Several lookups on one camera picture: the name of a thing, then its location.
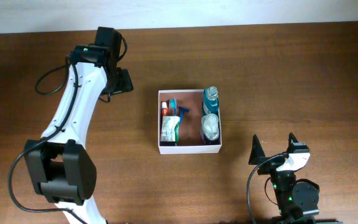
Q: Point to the blue white toothbrush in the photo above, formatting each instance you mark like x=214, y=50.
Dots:
x=173, y=105

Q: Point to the clear pump soap bottle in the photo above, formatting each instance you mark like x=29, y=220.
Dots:
x=210, y=129

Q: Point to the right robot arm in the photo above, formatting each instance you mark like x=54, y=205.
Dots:
x=296, y=199

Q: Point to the blue disposable razor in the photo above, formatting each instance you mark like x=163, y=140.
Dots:
x=183, y=111

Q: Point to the blue mouthwash bottle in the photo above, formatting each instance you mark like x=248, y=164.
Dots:
x=210, y=101

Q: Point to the white square cardboard box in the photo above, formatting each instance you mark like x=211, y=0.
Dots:
x=189, y=132

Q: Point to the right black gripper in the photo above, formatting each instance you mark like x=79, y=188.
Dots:
x=257, y=152

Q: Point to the green white soap packet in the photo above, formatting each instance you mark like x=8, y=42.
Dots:
x=170, y=129

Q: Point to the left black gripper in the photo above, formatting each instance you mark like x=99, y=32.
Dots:
x=124, y=81

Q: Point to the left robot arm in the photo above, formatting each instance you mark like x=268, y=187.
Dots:
x=59, y=166

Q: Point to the small toothpaste tube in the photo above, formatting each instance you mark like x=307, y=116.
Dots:
x=164, y=108

